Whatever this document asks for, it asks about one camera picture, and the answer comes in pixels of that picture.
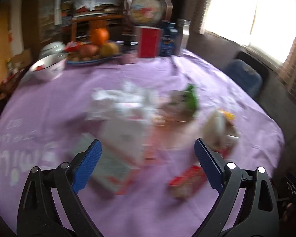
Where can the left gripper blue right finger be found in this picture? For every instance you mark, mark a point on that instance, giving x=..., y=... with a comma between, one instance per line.
x=211, y=163

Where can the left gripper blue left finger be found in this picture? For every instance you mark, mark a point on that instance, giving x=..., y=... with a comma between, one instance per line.
x=83, y=165

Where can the red paper carton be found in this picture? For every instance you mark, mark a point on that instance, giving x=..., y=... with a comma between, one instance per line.
x=188, y=183

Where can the green snack wrapper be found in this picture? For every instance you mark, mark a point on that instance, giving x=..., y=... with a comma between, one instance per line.
x=185, y=101

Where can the white plastic bag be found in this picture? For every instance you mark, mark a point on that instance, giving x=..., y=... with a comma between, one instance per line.
x=129, y=103

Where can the small red white box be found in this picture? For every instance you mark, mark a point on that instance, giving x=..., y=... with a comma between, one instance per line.
x=119, y=163

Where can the purple tablecloth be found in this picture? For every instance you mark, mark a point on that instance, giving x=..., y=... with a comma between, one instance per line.
x=44, y=122

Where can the blue fruit plate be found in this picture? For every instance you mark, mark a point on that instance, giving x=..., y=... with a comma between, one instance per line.
x=74, y=60

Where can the blue cushioned office chair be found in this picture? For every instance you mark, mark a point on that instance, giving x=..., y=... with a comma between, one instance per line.
x=249, y=73

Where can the white floral bowl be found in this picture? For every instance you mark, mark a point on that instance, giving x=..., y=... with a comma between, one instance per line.
x=49, y=67

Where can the red apple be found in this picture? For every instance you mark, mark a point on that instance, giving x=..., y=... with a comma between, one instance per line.
x=88, y=50

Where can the yellow pear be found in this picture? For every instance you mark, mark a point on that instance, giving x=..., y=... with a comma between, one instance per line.
x=109, y=49

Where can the white lidded ceramic pot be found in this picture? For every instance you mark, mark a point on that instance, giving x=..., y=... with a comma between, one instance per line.
x=52, y=48

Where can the dark supplement bottle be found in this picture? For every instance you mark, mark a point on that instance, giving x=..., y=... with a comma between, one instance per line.
x=129, y=52

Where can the orange fruit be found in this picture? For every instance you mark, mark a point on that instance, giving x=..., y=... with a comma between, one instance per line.
x=99, y=36

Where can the red flat box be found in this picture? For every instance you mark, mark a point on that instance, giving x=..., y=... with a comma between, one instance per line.
x=149, y=40

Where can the blue fish oil bottle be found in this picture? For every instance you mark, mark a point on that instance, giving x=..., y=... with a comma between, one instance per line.
x=168, y=39

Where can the silver metal bottle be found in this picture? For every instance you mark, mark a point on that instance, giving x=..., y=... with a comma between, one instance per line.
x=182, y=37

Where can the round framed embroidery picture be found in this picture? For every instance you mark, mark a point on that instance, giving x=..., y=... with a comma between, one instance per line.
x=149, y=13

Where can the wooden glass cabinet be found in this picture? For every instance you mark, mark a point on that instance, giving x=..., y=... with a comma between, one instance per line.
x=38, y=24

